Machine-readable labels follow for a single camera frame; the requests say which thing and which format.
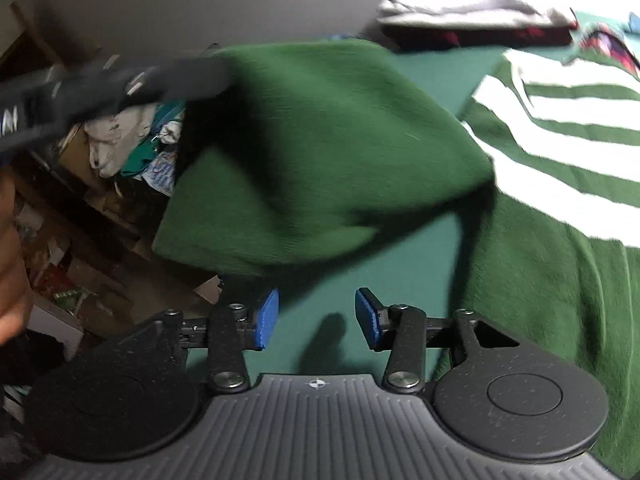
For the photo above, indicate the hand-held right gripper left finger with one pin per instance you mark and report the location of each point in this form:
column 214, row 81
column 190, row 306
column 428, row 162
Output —
column 265, row 320

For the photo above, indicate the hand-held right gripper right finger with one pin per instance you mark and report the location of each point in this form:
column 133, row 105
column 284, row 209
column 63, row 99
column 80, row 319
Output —
column 369, row 320

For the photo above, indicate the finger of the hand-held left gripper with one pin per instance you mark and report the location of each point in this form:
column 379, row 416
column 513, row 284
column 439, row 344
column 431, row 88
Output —
column 195, row 80

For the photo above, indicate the green white-striped sweater plaid collar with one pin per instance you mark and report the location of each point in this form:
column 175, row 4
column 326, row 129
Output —
column 325, row 160

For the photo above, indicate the person's left forearm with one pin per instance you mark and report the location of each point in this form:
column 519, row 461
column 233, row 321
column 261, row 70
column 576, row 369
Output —
column 12, row 270

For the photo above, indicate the teal cloth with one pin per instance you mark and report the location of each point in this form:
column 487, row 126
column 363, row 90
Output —
column 145, row 155

